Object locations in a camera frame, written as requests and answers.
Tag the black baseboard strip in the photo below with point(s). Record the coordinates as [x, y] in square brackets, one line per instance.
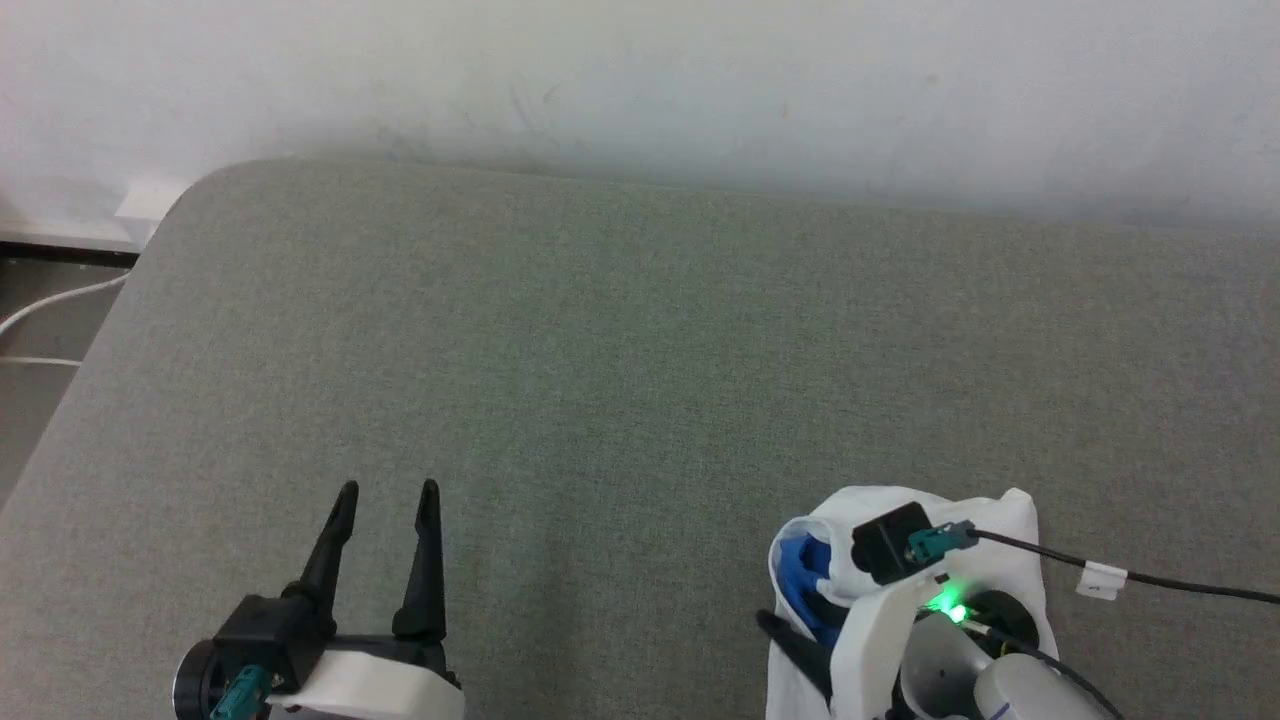
[60, 254]

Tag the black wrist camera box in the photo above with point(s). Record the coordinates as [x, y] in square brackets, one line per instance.
[890, 545]
[270, 635]

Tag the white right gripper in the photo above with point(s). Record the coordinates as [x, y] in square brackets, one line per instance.
[870, 650]

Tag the white and blue t-shirt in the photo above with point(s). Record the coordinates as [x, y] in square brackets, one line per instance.
[1005, 525]

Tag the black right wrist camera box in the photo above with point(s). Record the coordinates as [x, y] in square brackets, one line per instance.
[890, 545]

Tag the white wall plate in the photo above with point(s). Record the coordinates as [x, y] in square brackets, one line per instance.
[150, 200]

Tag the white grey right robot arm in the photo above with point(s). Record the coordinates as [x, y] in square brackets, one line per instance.
[1030, 695]

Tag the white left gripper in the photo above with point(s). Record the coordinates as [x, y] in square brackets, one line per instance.
[370, 690]

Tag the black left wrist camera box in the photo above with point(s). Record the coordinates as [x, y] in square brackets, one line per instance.
[270, 635]

